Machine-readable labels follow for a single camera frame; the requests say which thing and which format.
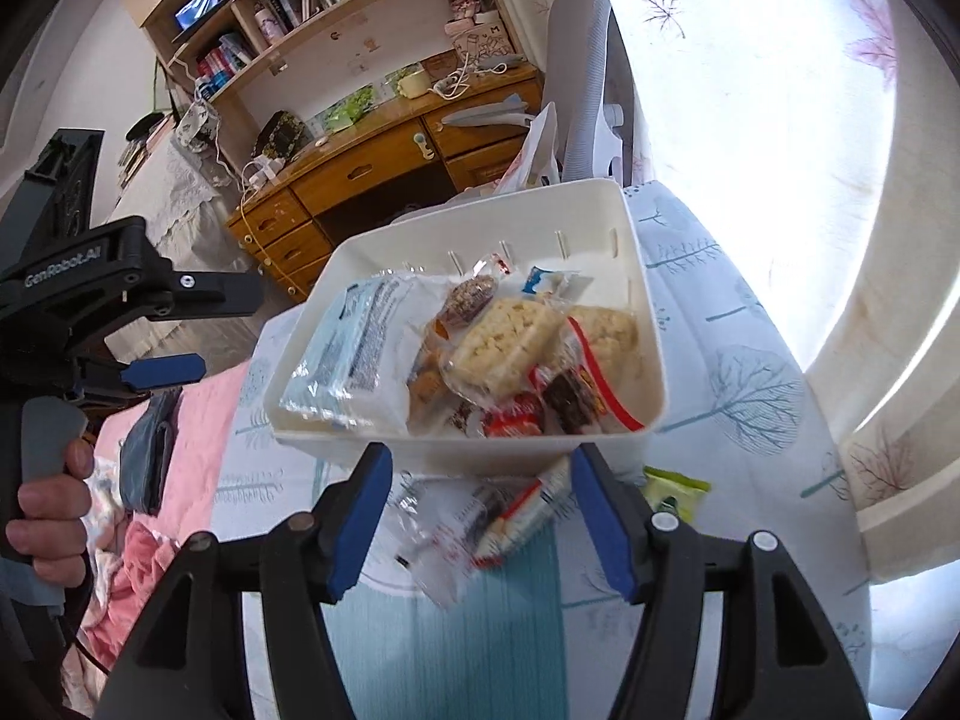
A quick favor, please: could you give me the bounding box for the small blue white packet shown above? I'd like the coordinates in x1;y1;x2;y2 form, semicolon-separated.
521;266;572;295

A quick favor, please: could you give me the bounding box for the white plastic storage box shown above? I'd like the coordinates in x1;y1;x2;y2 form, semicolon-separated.
262;178;668;477

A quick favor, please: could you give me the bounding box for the black patterned box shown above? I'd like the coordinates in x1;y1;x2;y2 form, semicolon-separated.
255;111;308;162

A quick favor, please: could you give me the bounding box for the white printed canvas bag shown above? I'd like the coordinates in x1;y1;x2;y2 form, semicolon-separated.
446;15;515;65

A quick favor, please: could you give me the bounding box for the pink blanket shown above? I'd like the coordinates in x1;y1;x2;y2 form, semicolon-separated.
64;360;252;706

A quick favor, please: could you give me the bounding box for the person's left hand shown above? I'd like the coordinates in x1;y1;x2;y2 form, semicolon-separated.
6;439;95;586

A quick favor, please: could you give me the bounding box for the nut bar clear packet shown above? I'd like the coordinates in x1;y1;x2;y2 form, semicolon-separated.
407;317;452;422

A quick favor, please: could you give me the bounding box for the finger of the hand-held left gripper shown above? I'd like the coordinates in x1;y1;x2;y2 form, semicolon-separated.
75;354;207;397
150;270;265;320

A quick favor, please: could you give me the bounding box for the green snack packet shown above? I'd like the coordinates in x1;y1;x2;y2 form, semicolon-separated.
642;465;711;527

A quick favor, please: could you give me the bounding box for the light blue biscuit packet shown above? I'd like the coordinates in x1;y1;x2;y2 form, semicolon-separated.
280;274;422;422

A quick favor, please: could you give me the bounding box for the white cable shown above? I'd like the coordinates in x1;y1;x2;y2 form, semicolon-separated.
431;64;511;100

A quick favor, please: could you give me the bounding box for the white lace cover cloth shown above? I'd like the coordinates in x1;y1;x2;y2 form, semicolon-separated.
112;139;226;237

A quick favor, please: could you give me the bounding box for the grey shark plush toy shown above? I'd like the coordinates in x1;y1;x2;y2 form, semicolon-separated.
441;94;533;128

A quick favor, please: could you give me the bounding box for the teal placemat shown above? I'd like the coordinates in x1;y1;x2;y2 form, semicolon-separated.
322;517;571;720

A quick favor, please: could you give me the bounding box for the puffed rice cake packet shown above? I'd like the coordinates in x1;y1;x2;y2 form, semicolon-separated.
559;304;647;432

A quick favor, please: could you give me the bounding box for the puffed rice bar clear packet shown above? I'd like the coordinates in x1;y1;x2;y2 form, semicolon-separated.
441;297;565;400

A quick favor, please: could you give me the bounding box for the dark chocolate ball clear packet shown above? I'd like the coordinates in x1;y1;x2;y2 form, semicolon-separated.
441;276;497;325

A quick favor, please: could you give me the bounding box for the wooden desk with drawers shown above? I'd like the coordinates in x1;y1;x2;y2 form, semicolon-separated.
225;64;545;301

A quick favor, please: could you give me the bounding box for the grey office chair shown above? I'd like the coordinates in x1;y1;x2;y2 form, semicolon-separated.
544;0;627;188

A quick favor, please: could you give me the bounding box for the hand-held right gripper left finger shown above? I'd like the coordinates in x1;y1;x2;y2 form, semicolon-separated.
94;442;395;720

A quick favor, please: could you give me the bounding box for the wooden bookshelf hutch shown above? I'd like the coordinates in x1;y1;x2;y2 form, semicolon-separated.
109;0;537;166

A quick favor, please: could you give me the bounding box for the white plastic bag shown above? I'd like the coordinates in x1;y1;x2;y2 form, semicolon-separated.
495;101;560;192

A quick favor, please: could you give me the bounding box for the long red white snack packet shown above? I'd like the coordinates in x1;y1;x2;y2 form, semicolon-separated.
471;456;572;572

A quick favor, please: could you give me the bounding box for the white floral curtain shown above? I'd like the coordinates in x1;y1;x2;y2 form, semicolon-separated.
581;0;960;698

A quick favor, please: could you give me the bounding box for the small screen on shelf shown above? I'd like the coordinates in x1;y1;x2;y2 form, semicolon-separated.
174;0;248;32

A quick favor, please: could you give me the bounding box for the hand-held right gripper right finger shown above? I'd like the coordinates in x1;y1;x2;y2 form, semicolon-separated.
570;442;871;720

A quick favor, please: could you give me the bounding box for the green tissue pack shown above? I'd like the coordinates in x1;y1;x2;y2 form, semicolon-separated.
311;86;376;132

